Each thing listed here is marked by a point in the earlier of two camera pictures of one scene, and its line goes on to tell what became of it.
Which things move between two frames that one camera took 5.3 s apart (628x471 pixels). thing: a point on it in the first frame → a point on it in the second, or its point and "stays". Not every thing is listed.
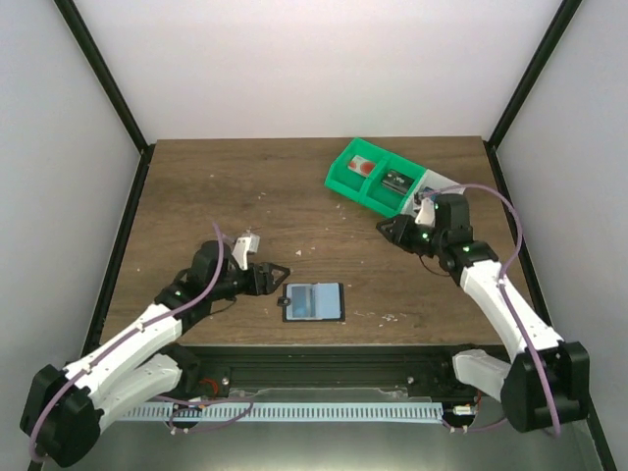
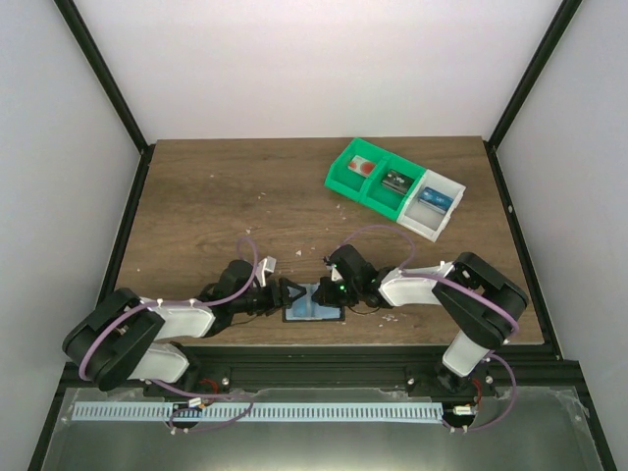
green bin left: x=357 y=169 stays
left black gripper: x=258 y=280 → x=283 y=293
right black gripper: x=404 y=235 → x=323 y=292
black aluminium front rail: x=424 y=368 stays
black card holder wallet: x=313 y=302 stays
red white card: x=361 y=165 stays
